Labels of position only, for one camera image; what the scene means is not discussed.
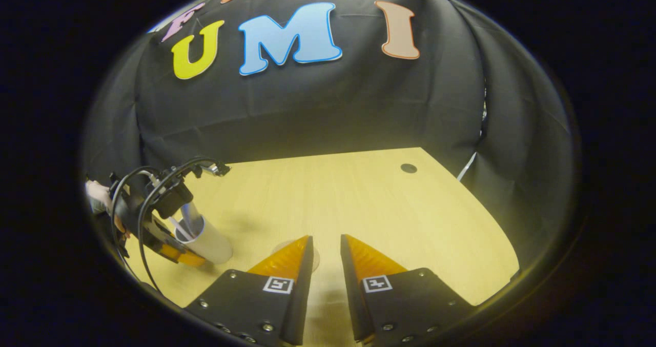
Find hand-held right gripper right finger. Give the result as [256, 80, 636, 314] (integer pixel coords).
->
[340, 234, 475, 345]

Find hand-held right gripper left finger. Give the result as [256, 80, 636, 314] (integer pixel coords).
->
[184, 234, 315, 347]

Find white toothpaste tube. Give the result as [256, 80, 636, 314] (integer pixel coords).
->
[180, 202, 203, 235]

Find round cork coaster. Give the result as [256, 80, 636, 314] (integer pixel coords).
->
[273, 239, 321, 273]

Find white cup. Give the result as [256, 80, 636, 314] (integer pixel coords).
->
[174, 214, 234, 265]

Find black backdrop cloth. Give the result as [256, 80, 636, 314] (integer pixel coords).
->
[82, 0, 577, 258]

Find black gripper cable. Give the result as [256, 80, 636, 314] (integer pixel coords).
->
[110, 156, 232, 292]

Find white cable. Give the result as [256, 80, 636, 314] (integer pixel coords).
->
[456, 151, 478, 182]

